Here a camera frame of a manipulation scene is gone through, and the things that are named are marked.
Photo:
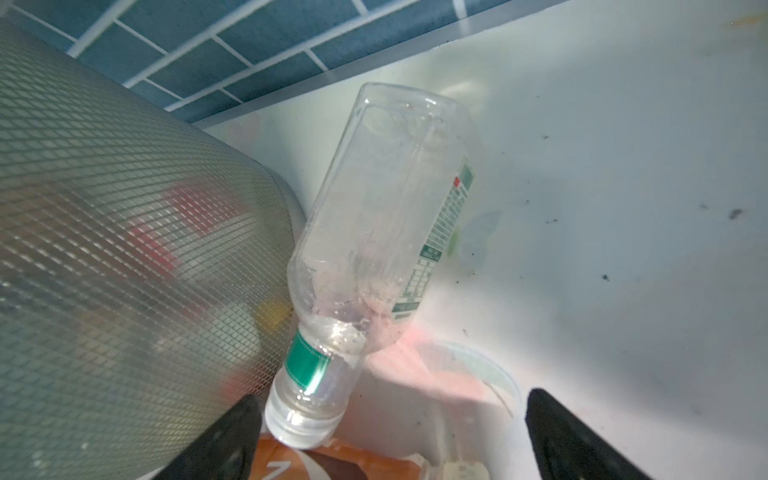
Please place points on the brown coffee bottle left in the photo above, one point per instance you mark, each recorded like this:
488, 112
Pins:
336, 460

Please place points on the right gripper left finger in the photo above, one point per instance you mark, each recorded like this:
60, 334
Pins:
225, 450

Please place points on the clear frosted bottle white cap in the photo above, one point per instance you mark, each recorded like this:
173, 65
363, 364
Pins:
440, 400

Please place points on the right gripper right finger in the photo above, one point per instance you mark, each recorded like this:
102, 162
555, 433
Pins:
566, 448

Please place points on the clear bottle green cap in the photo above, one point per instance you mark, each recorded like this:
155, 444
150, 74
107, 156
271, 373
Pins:
381, 223

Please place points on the mesh bin with green bag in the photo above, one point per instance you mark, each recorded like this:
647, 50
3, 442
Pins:
143, 273

